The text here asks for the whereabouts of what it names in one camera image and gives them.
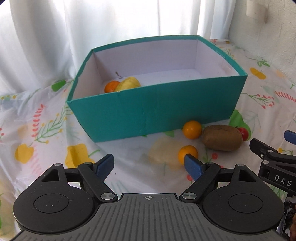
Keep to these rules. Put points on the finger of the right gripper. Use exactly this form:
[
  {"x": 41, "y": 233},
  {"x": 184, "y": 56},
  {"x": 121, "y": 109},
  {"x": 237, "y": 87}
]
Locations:
[
  {"x": 290, "y": 137},
  {"x": 268, "y": 153}
]

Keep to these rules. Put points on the brown kiwi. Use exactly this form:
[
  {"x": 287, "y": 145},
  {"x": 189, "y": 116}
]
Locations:
[{"x": 222, "y": 138}]

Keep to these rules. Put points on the floral plastic tablecloth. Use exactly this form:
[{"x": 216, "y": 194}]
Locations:
[{"x": 38, "y": 129}]

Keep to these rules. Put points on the white wall fixture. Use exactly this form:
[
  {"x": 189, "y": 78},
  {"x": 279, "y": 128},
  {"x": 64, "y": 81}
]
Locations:
[{"x": 257, "y": 10}]

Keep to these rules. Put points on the white curtain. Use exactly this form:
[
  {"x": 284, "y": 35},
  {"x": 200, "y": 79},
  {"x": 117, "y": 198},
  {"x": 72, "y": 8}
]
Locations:
[{"x": 46, "y": 41}]

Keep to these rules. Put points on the teal cardboard box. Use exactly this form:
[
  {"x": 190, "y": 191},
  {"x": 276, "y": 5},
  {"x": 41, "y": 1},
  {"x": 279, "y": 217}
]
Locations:
[{"x": 182, "y": 78}]

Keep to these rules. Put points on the orange cherry tomato front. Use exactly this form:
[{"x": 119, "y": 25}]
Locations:
[{"x": 189, "y": 149}]

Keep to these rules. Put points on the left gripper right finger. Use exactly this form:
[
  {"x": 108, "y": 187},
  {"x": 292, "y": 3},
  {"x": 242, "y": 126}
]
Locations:
[{"x": 203, "y": 176}]

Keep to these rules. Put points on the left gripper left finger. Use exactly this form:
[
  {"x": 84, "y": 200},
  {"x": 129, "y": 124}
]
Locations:
[{"x": 93, "y": 176}]

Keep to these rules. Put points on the smooth yellow pear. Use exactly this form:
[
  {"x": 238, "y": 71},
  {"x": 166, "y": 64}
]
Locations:
[{"x": 128, "y": 83}]

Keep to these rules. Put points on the red cherry tomato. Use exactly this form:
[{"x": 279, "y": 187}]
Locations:
[{"x": 244, "y": 132}]

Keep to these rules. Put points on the orange cherry tomato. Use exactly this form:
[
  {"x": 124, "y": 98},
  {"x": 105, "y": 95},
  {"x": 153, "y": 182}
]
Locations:
[
  {"x": 189, "y": 149},
  {"x": 192, "y": 129}
]

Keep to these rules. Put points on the small mandarin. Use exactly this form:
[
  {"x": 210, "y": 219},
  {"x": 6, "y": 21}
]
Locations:
[{"x": 111, "y": 86}]

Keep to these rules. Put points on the purple patterned bedding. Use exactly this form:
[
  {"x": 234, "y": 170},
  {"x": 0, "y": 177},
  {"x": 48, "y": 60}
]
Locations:
[{"x": 288, "y": 216}]

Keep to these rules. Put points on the right hand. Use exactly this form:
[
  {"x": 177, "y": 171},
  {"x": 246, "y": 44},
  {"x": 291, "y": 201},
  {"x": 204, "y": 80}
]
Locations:
[{"x": 293, "y": 229}]

